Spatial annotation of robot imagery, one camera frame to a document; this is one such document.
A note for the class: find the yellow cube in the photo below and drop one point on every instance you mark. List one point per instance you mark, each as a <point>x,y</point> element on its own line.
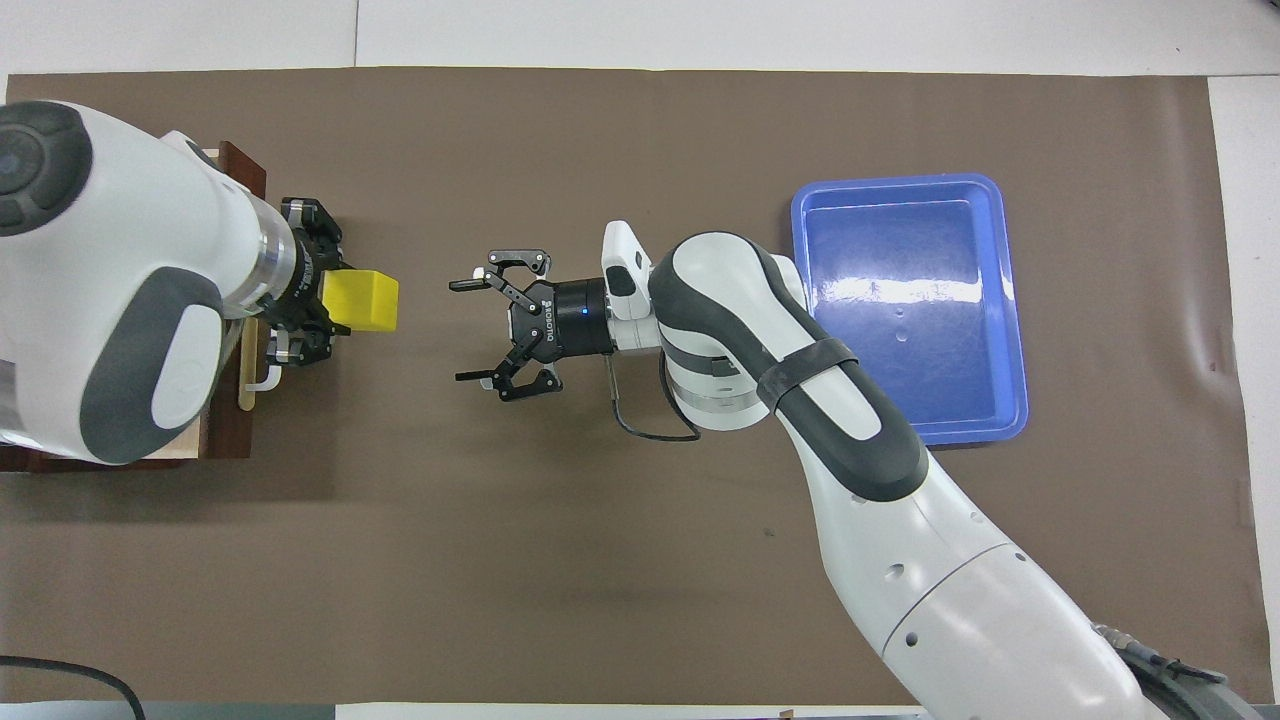
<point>365,300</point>

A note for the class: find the brown paper table mat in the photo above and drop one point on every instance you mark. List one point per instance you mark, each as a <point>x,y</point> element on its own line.
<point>500,560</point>

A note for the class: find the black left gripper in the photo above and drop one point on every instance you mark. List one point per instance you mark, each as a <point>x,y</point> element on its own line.
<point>308,280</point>

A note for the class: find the blue plastic tray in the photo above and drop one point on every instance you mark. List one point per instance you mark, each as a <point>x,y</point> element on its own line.
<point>900,330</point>

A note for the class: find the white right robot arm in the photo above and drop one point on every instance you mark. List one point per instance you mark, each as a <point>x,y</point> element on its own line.
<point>900,560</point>

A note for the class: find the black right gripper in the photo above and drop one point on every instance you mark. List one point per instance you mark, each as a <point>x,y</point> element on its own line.
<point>570,320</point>

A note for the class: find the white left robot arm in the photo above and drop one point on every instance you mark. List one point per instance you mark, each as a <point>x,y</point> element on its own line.
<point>120,220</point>

